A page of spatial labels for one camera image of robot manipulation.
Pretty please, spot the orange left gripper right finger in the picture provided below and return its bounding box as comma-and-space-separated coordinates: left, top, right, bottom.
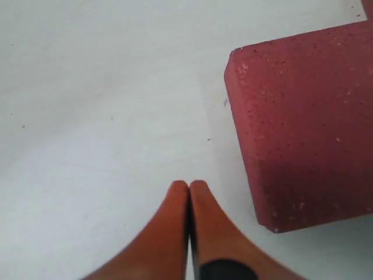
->
189, 180, 303, 279

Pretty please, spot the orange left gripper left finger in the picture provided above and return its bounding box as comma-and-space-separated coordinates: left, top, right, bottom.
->
85, 180, 189, 279

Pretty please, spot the red brick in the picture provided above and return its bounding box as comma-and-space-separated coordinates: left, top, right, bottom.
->
361, 0, 373, 19
224, 20, 372, 233

